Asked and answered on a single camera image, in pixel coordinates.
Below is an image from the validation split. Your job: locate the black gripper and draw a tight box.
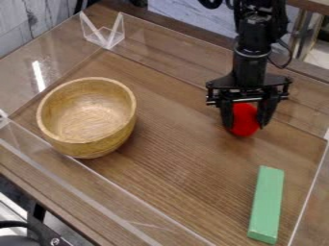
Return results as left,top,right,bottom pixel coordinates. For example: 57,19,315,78
206,74,293,129

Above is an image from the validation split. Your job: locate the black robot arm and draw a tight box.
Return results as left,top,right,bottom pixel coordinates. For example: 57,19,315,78
206,0,293,129

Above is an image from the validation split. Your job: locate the green rectangular block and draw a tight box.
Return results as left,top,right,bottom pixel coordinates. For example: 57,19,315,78
246,165,283,244

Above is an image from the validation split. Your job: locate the wooden bowl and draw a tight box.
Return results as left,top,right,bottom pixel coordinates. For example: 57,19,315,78
36,77,136,159

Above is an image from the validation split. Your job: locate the clear acrylic corner bracket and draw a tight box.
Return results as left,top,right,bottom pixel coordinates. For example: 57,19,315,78
79,12,124,50

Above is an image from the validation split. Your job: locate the clear acrylic tray wall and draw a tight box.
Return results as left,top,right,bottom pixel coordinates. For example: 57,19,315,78
0,111,214,246

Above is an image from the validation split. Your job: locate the black cable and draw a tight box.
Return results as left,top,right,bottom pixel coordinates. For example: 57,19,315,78
0,217,75,246

